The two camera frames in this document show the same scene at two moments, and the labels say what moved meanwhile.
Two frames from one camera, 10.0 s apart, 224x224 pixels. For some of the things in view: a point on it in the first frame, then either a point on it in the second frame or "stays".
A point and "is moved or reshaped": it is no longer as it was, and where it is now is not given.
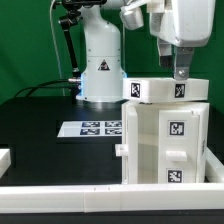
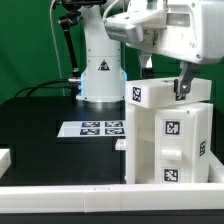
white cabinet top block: [157, 90] stays
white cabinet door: [178, 147] is moved or reshaped
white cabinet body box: [163, 143] stays
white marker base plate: [94, 128] stays
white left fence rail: [5, 161] stays
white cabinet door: [129, 149] is moved or reshaped
